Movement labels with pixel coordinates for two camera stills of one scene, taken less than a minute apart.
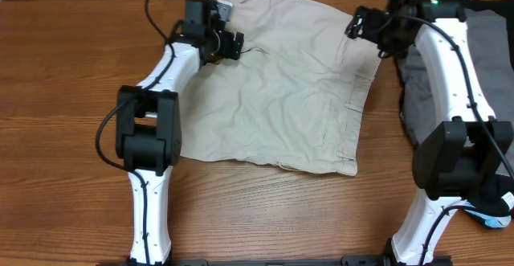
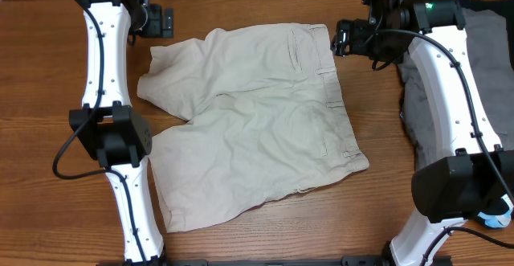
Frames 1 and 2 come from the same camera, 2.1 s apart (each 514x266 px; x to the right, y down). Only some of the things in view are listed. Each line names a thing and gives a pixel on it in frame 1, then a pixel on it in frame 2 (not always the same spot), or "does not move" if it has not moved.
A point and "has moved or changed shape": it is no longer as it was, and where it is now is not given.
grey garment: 491,51 does not move
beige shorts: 296,96 has moved or changed shape
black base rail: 353,260 does not move
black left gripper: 227,49 to 157,29
